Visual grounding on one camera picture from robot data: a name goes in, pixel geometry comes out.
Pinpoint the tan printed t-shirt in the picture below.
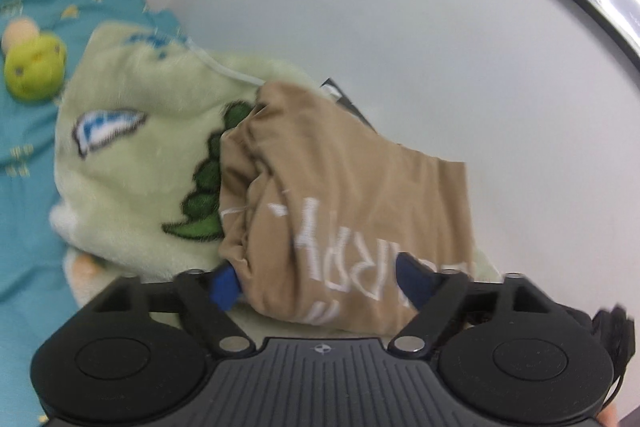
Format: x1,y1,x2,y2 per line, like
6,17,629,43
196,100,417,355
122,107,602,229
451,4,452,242
218,80,475,338

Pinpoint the thin white cable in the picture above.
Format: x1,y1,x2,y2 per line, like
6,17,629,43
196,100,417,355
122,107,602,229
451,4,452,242
187,42,266,86

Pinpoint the flat black object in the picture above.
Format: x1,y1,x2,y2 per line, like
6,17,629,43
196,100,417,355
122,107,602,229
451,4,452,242
319,78,401,145

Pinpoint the green fleece cartoon blanket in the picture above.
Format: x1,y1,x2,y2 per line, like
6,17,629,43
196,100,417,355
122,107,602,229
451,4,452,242
49,21,503,338

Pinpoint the green and beige plush toy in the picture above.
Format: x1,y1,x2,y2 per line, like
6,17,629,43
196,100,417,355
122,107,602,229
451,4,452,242
0,18,68,102

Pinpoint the blue patterned bedsheet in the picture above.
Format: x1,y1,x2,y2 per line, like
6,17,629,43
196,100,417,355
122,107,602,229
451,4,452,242
0,0,181,408

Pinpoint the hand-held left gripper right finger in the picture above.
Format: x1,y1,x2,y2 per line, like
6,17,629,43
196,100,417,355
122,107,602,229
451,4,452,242
388,255,556,356

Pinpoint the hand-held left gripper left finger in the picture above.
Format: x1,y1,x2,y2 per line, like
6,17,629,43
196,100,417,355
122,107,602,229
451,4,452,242
92,264,257,356

